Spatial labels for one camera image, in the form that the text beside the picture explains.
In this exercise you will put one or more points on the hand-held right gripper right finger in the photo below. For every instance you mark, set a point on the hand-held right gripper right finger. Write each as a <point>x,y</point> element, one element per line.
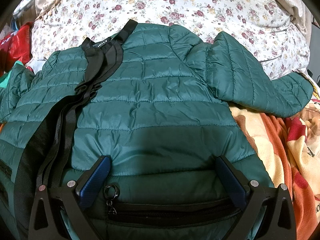
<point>230,178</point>

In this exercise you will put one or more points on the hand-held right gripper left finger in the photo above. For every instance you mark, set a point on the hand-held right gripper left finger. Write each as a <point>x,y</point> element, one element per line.
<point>93,180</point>

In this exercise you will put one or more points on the green puffer jacket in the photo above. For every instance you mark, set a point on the green puffer jacket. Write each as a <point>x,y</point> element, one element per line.
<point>155,100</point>

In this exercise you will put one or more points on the orange yellow printed blanket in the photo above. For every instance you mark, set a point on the orange yellow printed blanket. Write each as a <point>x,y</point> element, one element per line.
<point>282,150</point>

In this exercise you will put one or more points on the bright green sweater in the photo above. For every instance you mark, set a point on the bright green sweater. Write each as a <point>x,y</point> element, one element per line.
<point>11,72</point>

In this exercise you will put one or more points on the red garment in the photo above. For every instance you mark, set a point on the red garment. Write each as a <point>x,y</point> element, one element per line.
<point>18,42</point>

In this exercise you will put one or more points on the floral bedsheet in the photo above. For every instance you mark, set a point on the floral bedsheet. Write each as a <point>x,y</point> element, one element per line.
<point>162,5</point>

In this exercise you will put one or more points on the clear plastic bag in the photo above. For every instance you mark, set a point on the clear plastic bag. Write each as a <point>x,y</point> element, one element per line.
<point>25,5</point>

